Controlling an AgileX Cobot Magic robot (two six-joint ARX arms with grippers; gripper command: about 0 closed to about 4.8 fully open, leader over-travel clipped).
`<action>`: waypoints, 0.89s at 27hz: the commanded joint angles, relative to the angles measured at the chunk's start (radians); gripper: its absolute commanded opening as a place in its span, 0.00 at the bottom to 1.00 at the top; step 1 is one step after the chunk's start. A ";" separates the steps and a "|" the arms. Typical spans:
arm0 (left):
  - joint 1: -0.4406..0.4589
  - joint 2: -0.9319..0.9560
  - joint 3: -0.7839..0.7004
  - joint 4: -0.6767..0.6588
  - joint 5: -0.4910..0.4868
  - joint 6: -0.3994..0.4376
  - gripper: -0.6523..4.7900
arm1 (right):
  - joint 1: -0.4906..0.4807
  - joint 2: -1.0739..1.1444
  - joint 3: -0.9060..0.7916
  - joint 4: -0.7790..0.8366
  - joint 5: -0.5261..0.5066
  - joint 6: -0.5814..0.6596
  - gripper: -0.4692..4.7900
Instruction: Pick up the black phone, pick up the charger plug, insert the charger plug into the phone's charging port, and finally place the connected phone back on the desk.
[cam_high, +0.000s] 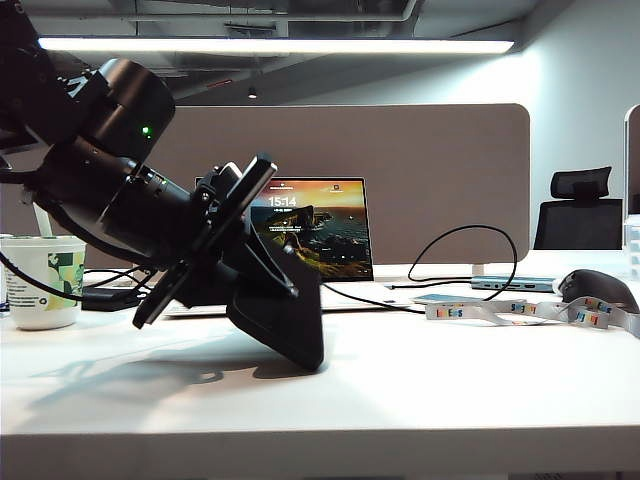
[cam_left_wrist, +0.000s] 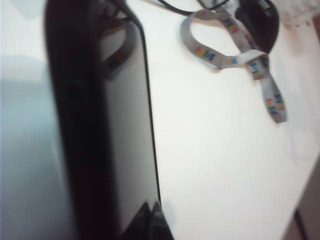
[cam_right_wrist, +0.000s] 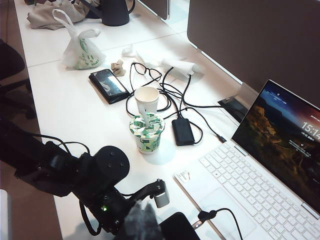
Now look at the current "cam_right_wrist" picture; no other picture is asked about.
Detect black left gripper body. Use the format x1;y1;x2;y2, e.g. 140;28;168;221
111;212;132;240

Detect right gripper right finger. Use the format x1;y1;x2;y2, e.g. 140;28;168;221
144;201;165;240

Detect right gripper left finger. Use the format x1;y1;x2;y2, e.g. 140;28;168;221
117;199;145;240

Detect black charger cable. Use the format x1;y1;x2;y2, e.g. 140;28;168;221
193;208;245;240

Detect brown desk divider panel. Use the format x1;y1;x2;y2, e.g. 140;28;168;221
138;0;171;21
186;0;320;111

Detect green print paper cup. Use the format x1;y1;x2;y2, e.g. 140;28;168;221
128;112;167;155

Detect black power adapter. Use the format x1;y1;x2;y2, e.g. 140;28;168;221
171;118;196;147

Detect white laptop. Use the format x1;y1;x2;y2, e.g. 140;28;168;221
174;79;320;240

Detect white straw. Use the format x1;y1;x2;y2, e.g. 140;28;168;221
138;104;154;130

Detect plain white paper cup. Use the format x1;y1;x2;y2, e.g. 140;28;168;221
134;86;160;116

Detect black rectangular case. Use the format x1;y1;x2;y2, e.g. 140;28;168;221
88;68;131;105

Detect beige crumpled paper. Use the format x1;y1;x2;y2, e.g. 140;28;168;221
110;59;126;76

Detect white paper wrapper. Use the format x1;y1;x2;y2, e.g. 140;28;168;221
135;49;204;79

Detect white crumpled tissue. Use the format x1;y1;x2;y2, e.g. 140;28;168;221
121;44;136;58

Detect green print plastic bag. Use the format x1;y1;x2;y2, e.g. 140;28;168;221
51;8;108;71

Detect black office chair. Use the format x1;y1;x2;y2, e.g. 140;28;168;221
0;38;37;120

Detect black watering can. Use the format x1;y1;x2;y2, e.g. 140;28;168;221
79;0;138;27

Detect beige tote bag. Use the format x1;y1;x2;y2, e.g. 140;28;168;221
26;0;91;30

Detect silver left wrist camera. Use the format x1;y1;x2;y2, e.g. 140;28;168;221
149;178;171;209

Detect black power adapter cable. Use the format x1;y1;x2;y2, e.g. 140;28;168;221
125;65;228;145

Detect white desk cable box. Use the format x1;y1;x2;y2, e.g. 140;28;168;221
216;83;259;124

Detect black frame glasses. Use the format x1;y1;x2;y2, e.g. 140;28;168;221
129;62;163;83

